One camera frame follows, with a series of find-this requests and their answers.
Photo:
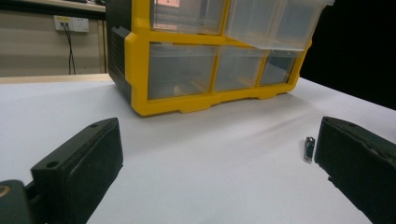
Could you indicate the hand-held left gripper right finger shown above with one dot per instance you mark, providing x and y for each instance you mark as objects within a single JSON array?
[{"x": 358, "y": 161}]

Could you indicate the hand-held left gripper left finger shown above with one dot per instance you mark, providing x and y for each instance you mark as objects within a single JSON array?
[{"x": 77, "y": 165}]

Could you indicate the small metal nail clipper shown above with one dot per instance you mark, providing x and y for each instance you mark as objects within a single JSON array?
[{"x": 309, "y": 149}]

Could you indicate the yellow drawer cabinet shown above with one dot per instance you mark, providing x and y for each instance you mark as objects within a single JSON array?
[{"x": 137, "y": 62}]

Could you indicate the clear plastic drawer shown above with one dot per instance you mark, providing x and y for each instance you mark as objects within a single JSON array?
[
  {"x": 238, "y": 68},
  {"x": 274, "y": 21},
  {"x": 179, "y": 70},
  {"x": 186, "y": 15}
]

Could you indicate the white wall socket strip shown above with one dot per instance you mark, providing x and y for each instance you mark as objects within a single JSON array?
[{"x": 72, "y": 23}]

